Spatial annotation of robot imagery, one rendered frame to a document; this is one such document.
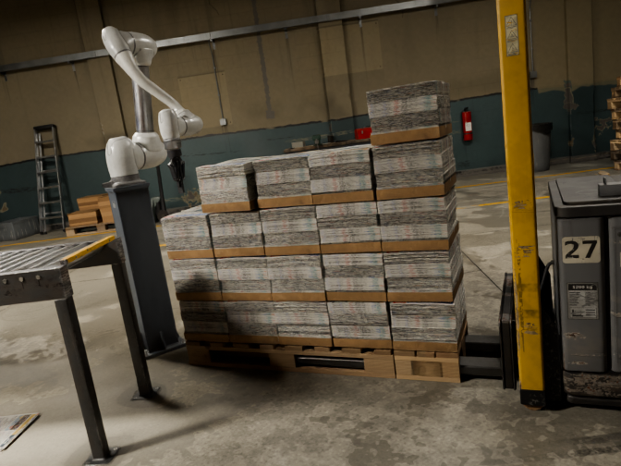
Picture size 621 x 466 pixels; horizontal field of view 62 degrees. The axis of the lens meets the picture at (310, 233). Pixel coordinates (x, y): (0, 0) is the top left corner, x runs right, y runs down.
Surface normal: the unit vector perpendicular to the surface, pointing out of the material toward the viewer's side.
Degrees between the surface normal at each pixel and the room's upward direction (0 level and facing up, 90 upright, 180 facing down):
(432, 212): 90
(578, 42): 90
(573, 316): 90
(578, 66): 90
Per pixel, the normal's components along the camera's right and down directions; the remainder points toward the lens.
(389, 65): -0.05, 0.21
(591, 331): -0.38, 0.23
